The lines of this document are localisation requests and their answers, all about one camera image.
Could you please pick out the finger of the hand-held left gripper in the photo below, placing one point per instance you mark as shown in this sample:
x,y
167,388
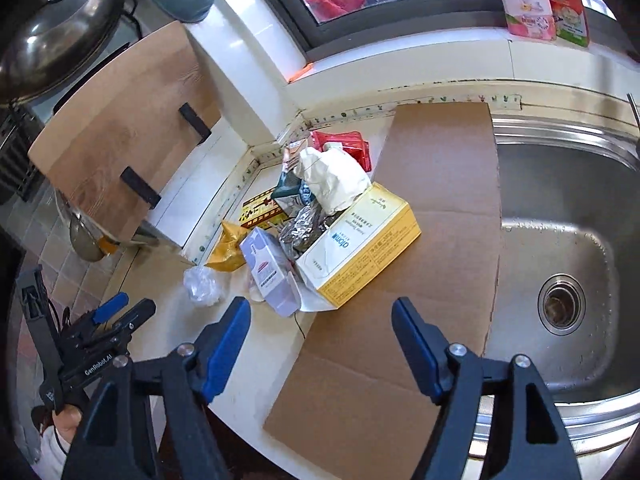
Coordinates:
x,y
135,317
112,305

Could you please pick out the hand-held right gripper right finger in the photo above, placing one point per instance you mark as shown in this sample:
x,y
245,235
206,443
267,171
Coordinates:
x,y
415,350

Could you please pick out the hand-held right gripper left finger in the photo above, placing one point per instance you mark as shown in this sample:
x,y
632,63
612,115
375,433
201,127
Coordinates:
x,y
227,350

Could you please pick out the clear plastic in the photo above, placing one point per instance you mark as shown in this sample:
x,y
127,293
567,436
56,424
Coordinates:
x,y
202,285

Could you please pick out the small lavender box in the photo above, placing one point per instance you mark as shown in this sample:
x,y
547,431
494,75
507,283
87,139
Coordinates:
x,y
267,270

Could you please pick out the yellow plastic wrapper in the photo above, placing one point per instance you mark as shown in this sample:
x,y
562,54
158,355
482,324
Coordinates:
x,y
225,250

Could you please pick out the yellow white tissue box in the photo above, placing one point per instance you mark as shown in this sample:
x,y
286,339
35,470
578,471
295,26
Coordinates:
x,y
360,250

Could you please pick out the silver foil wrapper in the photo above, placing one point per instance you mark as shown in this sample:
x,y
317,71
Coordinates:
x,y
300,230

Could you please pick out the red yellow box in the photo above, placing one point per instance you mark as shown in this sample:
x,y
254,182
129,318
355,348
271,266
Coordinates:
x,y
260,210

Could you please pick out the green milk carton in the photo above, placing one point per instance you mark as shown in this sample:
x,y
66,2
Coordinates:
x,y
287,192

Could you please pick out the cream paper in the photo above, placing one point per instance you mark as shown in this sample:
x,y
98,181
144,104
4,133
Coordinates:
x,y
335,180

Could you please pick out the red snack packet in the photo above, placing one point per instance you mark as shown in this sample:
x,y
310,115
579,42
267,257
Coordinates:
x,y
345,142

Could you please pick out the person's left hand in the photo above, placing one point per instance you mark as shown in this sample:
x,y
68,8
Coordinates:
x,y
67,419

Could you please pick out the steel skimmer ladle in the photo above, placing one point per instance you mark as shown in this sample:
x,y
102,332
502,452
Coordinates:
x,y
82,240

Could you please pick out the wooden cutting board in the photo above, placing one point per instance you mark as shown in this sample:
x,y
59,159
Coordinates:
x,y
115,125

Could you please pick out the brown cardboard sheet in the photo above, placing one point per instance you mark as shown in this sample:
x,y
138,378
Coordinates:
x,y
440,170

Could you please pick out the stainless steel sink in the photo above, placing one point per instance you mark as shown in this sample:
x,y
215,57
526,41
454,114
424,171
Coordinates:
x,y
550,200

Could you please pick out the steel pot lid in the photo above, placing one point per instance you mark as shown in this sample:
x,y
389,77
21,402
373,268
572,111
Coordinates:
x,y
60,25

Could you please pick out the orange sticker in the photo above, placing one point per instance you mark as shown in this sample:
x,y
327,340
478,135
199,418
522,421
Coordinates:
x,y
300,72

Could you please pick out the grey framed window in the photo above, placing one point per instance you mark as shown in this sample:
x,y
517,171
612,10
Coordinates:
x,y
400,17

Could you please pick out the red spray bottle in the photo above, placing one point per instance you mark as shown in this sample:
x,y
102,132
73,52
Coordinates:
x,y
570,10

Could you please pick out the black slatted wall rack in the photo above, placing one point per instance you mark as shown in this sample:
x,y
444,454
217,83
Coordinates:
x,y
15,160

